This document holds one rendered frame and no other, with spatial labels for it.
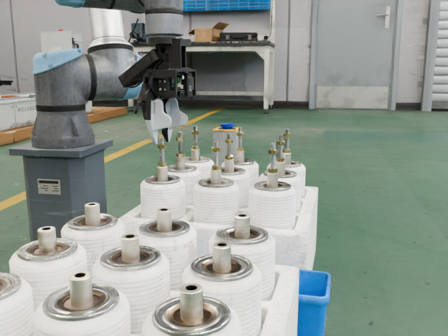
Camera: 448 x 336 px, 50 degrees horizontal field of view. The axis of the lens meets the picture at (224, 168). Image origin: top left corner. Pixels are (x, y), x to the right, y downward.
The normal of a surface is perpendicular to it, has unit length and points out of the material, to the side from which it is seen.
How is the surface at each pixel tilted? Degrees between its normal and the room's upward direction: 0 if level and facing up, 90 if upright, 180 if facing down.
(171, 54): 90
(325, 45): 90
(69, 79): 90
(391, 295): 0
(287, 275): 0
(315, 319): 92
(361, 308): 0
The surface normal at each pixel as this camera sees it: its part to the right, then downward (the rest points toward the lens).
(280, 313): 0.00, -0.98
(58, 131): 0.15, -0.11
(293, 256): -0.24, 0.20
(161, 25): -0.03, 0.20
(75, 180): 0.57, 0.17
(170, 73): -0.51, 0.18
